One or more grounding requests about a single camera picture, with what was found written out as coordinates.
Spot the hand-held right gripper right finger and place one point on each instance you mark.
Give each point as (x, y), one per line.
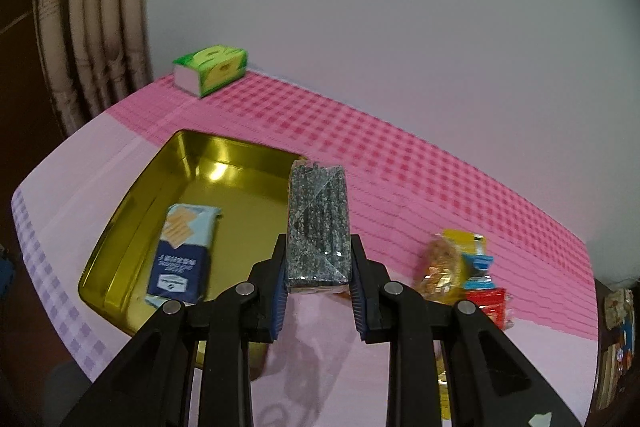
(361, 307)

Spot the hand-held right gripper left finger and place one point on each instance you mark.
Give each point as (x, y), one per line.
(278, 307)

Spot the dark sesame bar packet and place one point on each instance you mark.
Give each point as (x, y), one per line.
(317, 227)

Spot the blue cracker packet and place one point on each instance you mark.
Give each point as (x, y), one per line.
(180, 257)

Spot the yellow snack packet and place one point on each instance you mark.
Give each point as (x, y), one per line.
(462, 241)
(444, 382)

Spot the blue candy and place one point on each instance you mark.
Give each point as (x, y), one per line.
(477, 264)

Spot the red snack packet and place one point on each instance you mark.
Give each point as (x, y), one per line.
(487, 302)

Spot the red tin box gold inside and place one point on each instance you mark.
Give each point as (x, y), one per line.
(235, 187)

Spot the clear peanut bar packet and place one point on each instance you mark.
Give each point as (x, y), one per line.
(440, 267)

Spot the pink purple checked tablecloth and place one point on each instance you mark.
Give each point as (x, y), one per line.
(400, 147)

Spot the green tissue box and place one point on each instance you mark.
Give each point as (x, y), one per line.
(215, 69)

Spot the colourful cartoon bag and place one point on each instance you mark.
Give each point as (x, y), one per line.
(615, 317)

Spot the beige patterned curtain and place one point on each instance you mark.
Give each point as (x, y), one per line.
(90, 7)

